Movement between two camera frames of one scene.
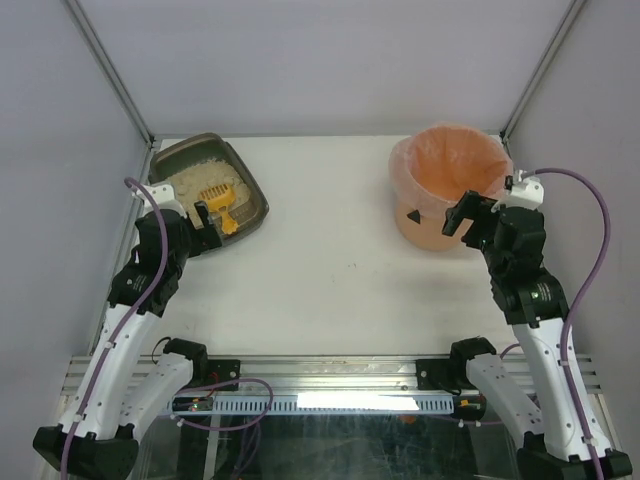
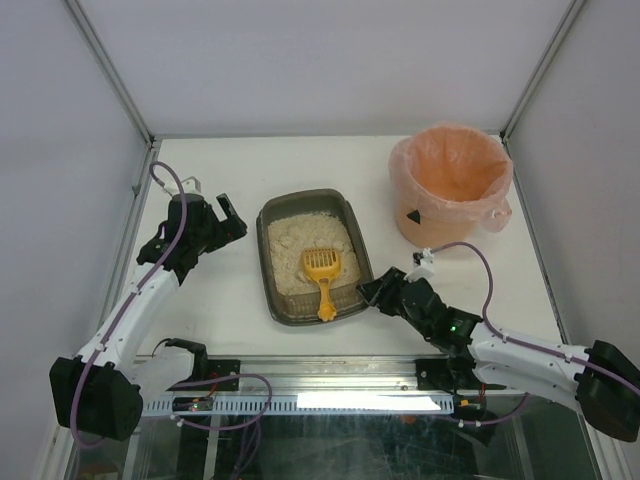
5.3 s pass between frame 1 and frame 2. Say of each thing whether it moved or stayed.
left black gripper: stayed
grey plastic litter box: moved
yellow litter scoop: moved
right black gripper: moved
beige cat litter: moved
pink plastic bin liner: stayed
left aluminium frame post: stayed
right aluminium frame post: stayed
